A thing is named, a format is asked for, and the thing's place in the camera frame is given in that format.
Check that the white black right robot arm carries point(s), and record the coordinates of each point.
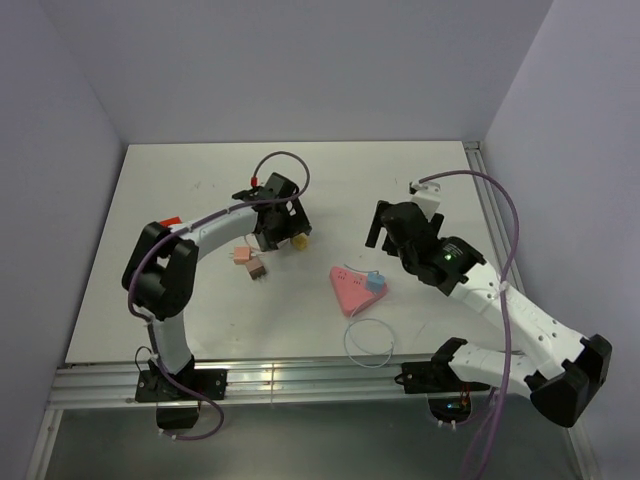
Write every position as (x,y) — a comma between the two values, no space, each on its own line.
(557,368)

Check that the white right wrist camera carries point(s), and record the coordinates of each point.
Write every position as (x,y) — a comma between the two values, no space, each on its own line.
(426,195)

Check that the blue charger plug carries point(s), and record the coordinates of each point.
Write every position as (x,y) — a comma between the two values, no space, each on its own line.
(375,282)

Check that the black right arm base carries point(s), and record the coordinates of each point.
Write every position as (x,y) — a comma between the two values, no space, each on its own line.
(450,400)

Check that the pink triangular power strip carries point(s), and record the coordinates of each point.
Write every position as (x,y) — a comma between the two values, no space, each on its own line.
(349,289)

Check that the aluminium table frame rail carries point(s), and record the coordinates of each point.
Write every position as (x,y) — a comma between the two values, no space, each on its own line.
(100,412)

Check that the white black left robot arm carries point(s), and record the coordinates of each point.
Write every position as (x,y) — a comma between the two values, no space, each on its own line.
(161,272)

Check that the yellow charger plug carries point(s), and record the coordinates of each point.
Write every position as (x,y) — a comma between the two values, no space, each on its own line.
(300,242)

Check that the pink charger plug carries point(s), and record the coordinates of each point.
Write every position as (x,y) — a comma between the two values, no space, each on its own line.
(241,255)

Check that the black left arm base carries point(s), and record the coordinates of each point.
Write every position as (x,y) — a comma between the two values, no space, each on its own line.
(175,390)

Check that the brown charger plug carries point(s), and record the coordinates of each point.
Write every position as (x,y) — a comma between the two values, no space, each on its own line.
(255,268)

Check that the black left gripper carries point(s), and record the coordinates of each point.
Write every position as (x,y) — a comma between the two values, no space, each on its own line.
(296,224)

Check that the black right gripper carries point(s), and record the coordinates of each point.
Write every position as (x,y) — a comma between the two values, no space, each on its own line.
(377,225)

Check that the red cube adapter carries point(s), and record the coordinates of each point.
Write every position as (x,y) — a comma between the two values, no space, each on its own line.
(176,220)

